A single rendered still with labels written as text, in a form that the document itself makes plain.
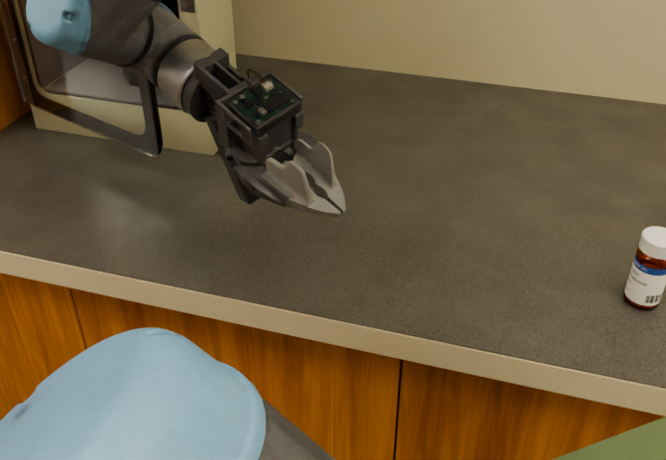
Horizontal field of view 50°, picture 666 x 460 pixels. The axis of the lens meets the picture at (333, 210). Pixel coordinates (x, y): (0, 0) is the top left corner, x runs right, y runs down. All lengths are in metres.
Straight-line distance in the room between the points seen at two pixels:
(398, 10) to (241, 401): 1.17
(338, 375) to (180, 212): 0.31
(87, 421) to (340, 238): 0.69
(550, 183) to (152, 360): 0.87
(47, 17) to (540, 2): 0.88
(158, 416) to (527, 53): 1.21
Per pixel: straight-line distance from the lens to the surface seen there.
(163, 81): 0.81
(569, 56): 1.39
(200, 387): 0.27
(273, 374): 0.96
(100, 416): 0.26
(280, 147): 0.76
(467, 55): 1.40
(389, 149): 1.13
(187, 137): 1.13
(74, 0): 0.75
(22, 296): 1.09
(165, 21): 0.84
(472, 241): 0.94
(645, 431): 0.41
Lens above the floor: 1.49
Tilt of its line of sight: 34 degrees down
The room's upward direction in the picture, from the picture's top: straight up
